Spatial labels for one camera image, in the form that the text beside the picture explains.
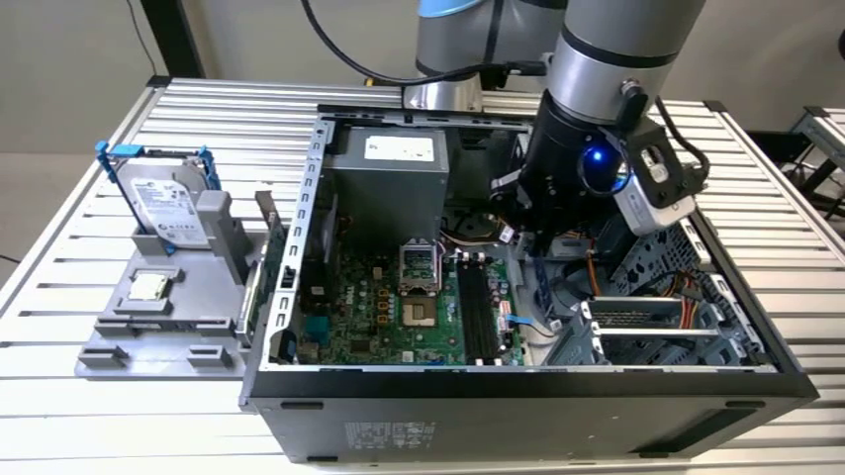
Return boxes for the metal slat side table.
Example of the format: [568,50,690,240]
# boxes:
[782,105,845,222]

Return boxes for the metal disk bay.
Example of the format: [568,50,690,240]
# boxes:
[578,295,751,370]

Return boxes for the CPU socket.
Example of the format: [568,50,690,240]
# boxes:
[400,293,442,331]

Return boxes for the silver CPU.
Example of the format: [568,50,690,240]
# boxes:
[127,274,172,301]

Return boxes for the hard disk in blue carrier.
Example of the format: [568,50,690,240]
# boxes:
[93,142,223,258]

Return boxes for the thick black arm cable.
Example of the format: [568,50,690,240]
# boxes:
[300,0,552,85]

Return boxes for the grey parts rack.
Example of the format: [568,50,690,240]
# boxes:
[73,190,259,382]

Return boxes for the metal socket cover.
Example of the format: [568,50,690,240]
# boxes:
[399,240,442,294]

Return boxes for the grey power supply unit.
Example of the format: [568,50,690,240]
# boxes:
[322,126,451,248]

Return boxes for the orange data cable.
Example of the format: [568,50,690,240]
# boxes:
[585,249,603,301]

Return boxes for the black stand post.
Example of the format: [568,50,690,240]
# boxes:
[136,0,207,80]

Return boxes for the black PC case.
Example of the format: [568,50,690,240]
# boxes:
[236,102,819,465]

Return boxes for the RAM slot white clips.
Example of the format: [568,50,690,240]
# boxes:
[482,251,507,366]
[466,251,490,366]

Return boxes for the black case fan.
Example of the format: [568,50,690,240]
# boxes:
[303,195,342,298]

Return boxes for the RAM slot black clips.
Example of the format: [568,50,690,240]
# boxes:
[474,251,498,366]
[458,251,482,366]

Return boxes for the red yellow disk wires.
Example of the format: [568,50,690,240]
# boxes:
[670,270,702,332]

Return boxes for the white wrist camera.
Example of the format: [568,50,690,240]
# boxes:
[610,117,711,238]

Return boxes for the green motherboard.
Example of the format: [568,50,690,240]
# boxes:
[294,245,530,368]

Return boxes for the yellow white wire bundle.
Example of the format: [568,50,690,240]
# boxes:
[434,210,523,248]

